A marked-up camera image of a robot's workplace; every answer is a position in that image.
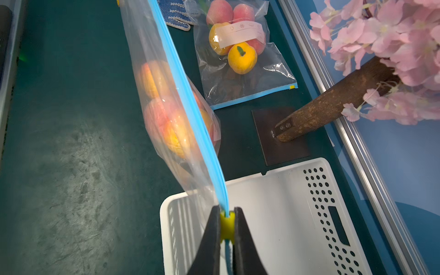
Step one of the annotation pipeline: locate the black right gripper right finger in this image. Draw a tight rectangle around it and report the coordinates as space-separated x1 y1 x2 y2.
233 207 268 275

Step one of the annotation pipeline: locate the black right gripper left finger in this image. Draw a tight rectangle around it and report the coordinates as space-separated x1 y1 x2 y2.
187 206 221 275

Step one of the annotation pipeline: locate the yellow peach red spot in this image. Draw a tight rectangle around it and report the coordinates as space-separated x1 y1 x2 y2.
158 109 193 159

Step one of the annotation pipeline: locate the clear zip-top bag blue zipper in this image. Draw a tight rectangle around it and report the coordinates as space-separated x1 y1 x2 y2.
184 0 298 110

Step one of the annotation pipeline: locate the pink peach large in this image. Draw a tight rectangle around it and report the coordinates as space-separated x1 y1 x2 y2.
206 0 233 25

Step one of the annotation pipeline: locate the pink peach basket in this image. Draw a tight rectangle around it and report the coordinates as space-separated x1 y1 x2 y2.
143 97 180 144

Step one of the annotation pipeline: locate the orange-pink cracked peach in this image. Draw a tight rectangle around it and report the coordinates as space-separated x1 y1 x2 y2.
139 60 174 99

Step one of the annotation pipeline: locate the orange peach basket front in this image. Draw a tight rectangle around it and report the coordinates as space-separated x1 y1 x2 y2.
209 22 231 56

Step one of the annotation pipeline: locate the white perforated plastic basket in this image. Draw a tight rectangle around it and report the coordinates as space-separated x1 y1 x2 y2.
160 158 371 275

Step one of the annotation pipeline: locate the blue dotted work glove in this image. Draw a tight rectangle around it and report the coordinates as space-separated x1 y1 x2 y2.
158 0 194 32

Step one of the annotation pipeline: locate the pink cherry blossom tree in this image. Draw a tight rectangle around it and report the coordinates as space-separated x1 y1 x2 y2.
260 1 440 149

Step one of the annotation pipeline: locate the horizontal aluminium frame rail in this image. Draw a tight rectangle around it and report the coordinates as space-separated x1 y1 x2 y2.
279 1 430 275

